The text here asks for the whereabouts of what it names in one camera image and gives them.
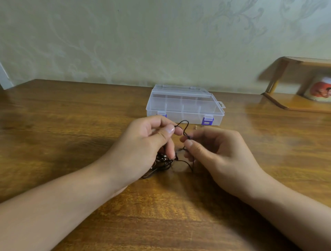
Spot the person's left hand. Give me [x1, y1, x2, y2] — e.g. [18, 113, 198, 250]
[96, 115, 184, 196]

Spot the person's right hand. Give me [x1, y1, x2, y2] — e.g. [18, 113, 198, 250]
[179, 127, 273, 201]

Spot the clear plastic organizer box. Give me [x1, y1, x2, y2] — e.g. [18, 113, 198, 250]
[146, 84, 227, 126]

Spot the person's left forearm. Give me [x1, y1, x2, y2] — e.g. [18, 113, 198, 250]
[0, 163, 127, 251]

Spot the wooden shelf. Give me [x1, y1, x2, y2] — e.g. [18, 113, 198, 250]
[262, 56, 331, 113]

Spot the white printed mug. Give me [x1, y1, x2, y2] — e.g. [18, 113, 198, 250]
[303, 75, 331, 102]

